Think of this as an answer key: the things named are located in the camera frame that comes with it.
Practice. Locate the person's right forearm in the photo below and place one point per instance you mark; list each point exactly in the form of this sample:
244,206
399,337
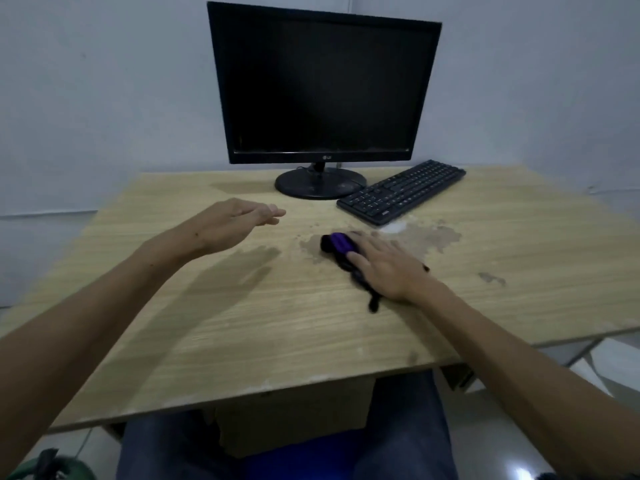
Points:
540,394

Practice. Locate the person's blue jeans leg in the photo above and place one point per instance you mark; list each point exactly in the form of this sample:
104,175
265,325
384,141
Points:
405,429
170,449

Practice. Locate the person's right hand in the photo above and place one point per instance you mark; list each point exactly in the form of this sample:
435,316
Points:
395,269

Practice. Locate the blue chair seat pad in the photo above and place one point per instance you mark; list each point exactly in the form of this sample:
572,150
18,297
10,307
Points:
305,457

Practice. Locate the light wooden table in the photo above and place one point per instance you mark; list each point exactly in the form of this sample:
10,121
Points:
200,319

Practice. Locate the black computer monitor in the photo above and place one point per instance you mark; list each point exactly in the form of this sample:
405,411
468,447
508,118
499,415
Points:
325,84

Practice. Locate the black trash bag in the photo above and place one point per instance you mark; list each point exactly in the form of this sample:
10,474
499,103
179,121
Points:
47,459

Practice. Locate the person's left forearm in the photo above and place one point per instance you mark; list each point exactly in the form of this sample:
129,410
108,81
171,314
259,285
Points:
75,329

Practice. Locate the black keyboard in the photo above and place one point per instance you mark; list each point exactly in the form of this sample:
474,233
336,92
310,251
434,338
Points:
400,192

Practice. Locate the purple grey cleaning cloth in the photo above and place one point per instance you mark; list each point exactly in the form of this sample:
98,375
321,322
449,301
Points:
337,242

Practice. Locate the white floor block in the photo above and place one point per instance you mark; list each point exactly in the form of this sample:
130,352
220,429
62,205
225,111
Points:
615,364

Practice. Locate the person's left hand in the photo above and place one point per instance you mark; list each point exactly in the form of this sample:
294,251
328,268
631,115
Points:
225,224

